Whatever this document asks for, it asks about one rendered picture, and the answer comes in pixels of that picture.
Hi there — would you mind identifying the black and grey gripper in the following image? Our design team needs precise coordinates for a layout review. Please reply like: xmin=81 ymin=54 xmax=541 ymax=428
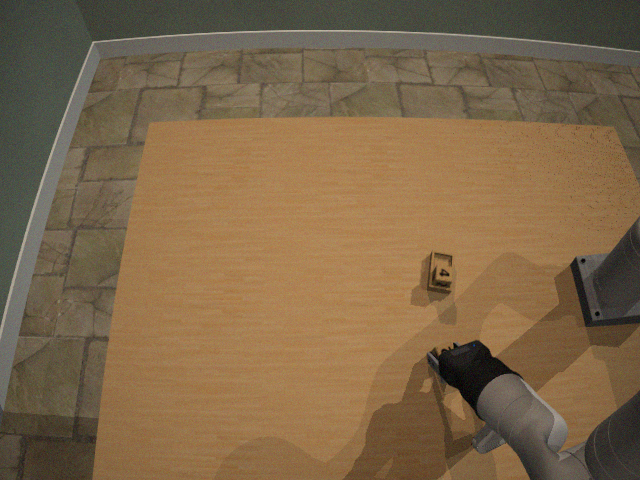
xmin=427 ymin=340 xmax=538 ymax=454

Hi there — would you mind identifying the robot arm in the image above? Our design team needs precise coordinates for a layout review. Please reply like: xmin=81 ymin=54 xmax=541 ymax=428
xmin=498 ymin=216 xmax=640 ymax=480

